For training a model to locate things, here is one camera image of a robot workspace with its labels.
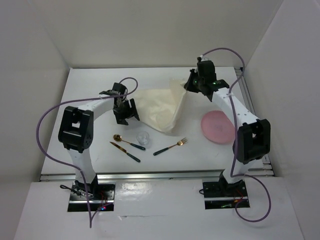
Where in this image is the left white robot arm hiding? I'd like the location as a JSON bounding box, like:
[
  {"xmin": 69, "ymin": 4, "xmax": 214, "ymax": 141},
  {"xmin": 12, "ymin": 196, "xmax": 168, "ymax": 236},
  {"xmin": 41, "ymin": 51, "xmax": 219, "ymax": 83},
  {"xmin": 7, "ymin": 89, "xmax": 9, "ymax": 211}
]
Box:
[{"xmin": 58, "ymin": 82, "xmax": 140, "ymax": 200}]

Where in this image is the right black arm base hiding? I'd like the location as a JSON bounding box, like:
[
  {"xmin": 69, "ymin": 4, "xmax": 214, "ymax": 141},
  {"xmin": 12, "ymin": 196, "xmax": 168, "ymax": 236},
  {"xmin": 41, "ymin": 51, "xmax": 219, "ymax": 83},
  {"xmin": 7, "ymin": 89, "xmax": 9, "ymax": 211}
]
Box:
[{"xmin": 198, "ymin": 181, "xmax": 250, "ymax": 210}]

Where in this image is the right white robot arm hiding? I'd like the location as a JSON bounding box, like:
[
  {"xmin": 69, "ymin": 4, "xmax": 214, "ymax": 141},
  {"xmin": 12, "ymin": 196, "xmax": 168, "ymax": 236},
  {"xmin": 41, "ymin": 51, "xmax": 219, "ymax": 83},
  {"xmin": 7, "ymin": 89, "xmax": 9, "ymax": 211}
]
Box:
[{"xmin": 184, "ymin": 56, "xmax": 271, "ymax": 196}]

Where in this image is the gold spoon green handle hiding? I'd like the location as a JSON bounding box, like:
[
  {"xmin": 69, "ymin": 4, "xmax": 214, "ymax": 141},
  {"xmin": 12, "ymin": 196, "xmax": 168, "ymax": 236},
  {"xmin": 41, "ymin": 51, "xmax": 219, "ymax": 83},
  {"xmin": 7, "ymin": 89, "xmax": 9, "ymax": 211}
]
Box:
[{"xmin": 113, "ymin": 134, "xmax": 146, "ymax": 151}]

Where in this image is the cream cloth placemat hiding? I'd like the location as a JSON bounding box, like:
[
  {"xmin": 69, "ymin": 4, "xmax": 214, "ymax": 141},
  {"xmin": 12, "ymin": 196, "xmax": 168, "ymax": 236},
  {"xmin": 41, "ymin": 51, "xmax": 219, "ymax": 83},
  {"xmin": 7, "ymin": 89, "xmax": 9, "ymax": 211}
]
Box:
[{"xmin": 132, "ymin": 78, "xmax": 187, "ymax": 135}]

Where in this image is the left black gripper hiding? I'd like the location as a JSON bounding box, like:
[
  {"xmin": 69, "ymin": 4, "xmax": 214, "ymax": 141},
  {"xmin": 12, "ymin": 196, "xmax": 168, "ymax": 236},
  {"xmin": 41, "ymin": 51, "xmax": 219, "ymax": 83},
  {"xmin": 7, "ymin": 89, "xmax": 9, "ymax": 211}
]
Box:
[{"xmin": 112, "ymin": 98, "xmax": 139, "ymax": 126}]

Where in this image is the gold knife green handle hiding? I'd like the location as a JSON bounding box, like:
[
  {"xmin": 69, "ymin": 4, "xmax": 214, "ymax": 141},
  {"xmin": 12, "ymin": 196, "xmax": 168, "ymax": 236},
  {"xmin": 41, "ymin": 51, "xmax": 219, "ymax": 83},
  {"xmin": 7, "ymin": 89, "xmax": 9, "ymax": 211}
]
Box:
[{"xmin": 110, "ymin": 141, "xmax": 141, "ymax": 163}]

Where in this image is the clear glass cup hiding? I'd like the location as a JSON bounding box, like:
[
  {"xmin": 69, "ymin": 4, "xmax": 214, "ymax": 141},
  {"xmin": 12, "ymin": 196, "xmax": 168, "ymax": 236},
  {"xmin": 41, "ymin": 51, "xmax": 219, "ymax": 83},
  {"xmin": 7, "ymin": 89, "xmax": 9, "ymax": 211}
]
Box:
[{"xmin": 136, "ymin": 131, "xmax": 152, "ymax": 149}]

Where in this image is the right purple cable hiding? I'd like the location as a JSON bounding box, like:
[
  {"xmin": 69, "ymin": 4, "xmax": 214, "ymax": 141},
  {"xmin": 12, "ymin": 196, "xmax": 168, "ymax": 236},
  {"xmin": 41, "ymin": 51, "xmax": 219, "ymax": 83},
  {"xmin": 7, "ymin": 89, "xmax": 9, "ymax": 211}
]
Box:
[{"xmin": 201, "ymin": 47, "xmax": 272, "ymax": 223}]

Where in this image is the front aluminium rail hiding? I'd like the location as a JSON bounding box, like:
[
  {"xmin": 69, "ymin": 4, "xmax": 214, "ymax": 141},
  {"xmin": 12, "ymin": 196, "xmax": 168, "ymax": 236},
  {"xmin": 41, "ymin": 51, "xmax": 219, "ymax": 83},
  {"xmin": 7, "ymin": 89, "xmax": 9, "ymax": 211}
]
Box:
[{"xmin": 39, "ymin": 169, "xmax": 276, "ymax": 182}]

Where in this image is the purple cable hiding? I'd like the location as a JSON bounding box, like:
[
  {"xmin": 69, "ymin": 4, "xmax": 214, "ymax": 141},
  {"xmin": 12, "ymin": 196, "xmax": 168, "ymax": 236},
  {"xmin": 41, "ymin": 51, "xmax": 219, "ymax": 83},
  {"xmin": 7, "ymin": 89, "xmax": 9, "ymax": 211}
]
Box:
[
  {"xmin": 201, "ymin": 47, "xmax": 272, "ymax": 223},
  {"xmin": 36, "ymin": 77, "xmax": 139, "ymax": 229}
]

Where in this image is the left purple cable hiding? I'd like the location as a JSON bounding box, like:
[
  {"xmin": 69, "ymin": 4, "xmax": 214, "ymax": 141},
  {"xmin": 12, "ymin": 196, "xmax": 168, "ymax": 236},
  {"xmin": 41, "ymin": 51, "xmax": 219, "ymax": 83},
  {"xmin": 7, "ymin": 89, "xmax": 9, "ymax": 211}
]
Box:
[{"xmin": 36, "ymin": 77, "xmax": 139, "ymax": 229}]

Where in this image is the gold fork green handle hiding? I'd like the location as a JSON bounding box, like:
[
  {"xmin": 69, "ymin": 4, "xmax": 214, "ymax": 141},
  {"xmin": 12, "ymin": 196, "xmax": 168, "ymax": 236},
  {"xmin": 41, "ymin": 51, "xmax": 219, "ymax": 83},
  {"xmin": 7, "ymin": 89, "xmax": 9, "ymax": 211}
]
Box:
[{"xmin": 153, "ymin": 137, "xmax": 188, "ymax": 156}]

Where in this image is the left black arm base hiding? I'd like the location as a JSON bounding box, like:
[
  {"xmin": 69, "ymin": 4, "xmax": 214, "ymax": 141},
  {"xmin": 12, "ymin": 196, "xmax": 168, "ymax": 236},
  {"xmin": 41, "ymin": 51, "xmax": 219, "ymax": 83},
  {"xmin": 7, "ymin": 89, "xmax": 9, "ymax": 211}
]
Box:
[{"xmin": 59, "ymin": 183, "xmax": 116, "ymax": 213}]

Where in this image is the aluminium rail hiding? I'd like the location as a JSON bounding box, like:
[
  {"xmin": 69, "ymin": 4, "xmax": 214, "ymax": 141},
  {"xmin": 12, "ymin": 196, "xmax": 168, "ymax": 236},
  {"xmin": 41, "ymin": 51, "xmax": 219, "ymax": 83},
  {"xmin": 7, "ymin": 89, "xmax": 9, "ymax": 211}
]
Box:
[
  {"xmin": 238, "ymin": 76, "xmax": 273, "ymax": 171},
  {"xmin": 39, "ymin": 169, "xmax": 276, "ymax": 182}
]

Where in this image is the right aluminium rail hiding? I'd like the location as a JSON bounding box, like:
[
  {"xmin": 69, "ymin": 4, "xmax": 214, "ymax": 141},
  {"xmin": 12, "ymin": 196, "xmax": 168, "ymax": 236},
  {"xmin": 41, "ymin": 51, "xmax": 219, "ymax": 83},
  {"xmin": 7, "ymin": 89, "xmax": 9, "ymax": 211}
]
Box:
[{"xmin": 238, "ymin": 76, "xmax": 273, "ymax": 171}]

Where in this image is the pink plate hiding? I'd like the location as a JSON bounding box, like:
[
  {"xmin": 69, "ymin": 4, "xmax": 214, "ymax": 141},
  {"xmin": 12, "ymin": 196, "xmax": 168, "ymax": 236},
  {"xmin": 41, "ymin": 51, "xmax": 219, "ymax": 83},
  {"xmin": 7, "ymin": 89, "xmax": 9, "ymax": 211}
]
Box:
[{"xmin": 200, "ymin": 110, "xmax": 235, "ymax": 145}]

